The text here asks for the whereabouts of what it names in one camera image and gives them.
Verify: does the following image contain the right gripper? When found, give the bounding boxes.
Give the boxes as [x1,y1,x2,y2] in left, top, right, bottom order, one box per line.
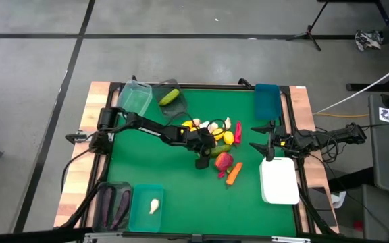
[249,120,296,163]

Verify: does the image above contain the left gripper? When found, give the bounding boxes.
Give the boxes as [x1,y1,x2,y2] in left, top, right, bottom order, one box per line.
[187,130,217,170]

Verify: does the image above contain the red apple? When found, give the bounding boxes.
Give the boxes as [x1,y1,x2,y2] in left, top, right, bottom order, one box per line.
[213,151,235,173]

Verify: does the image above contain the dark green cucumber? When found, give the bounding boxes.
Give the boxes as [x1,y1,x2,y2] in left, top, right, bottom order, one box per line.
[209,144,232,159]

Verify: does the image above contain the red chili pepper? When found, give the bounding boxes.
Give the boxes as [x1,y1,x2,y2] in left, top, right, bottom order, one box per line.
[234,121,243,146]

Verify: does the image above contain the purple eggplants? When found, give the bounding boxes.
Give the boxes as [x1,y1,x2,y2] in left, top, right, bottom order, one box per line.
[110,190,132,231]

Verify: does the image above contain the orange carrot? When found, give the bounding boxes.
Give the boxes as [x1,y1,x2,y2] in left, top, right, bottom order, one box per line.
[225,161,244,186]

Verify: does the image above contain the blue plastic basket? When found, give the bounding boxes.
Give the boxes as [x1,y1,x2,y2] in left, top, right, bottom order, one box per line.
[254,83,282,122]

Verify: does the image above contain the white plastic basket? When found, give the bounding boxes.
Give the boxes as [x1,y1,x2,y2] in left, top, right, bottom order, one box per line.
[259,157,301,205]

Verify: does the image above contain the grey translucent basket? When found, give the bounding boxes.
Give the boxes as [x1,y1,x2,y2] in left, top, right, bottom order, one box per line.
[152,78,189,122]

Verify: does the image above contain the teal plastic basket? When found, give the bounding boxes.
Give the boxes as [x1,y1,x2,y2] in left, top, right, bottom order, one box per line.
[128,184,165,234]

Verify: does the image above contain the black tablet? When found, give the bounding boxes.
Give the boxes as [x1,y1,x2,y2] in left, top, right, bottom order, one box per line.
[307,186,338,227]

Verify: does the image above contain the clear plastic basket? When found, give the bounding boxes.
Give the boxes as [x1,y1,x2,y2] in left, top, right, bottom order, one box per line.
[114,79,153,117]

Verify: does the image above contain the black tripod stand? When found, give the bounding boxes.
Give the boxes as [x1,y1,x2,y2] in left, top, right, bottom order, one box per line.
[285,0,330,52]

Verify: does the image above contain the grey cabinet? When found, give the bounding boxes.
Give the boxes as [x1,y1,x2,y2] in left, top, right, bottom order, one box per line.
[344,184,389,243]

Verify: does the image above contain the person's sneaker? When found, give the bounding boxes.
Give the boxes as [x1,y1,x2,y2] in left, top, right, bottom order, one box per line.
[355,28,384,52]

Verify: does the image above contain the black crossbar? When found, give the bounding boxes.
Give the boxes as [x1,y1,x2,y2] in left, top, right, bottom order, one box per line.
[0,227,94,243]

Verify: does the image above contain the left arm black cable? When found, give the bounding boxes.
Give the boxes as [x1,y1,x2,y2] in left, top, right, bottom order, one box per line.
[165,118,228,136]

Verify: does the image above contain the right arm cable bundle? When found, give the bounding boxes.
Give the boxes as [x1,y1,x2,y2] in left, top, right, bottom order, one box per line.
[312,123,381,165]

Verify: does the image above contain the yellow cable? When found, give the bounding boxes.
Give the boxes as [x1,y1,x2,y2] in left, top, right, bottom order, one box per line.
[313,112,370,119]

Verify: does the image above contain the silver bracket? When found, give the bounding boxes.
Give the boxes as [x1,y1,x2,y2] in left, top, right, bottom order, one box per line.
[83,232,124,242]
[271,236,312,243]

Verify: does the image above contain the black desk frame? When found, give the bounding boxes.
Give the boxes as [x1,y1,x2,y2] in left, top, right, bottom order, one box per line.
[317,0,389,92]

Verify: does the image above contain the white cable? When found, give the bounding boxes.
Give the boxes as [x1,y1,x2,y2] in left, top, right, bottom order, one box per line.
[314,57,389,115]

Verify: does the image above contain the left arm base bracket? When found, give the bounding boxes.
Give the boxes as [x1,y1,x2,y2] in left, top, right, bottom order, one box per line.
[65,132,90,145]

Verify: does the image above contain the black power cable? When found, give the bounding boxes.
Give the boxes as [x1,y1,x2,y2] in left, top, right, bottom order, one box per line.
[60,151,96,196]

